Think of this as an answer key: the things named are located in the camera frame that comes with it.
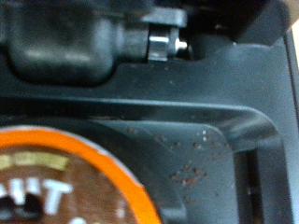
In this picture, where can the black Keurig coffee machine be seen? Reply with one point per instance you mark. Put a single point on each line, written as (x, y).
(202, 93)

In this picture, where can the white coffee pod orange lid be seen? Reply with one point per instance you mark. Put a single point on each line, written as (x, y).
(62, 186)

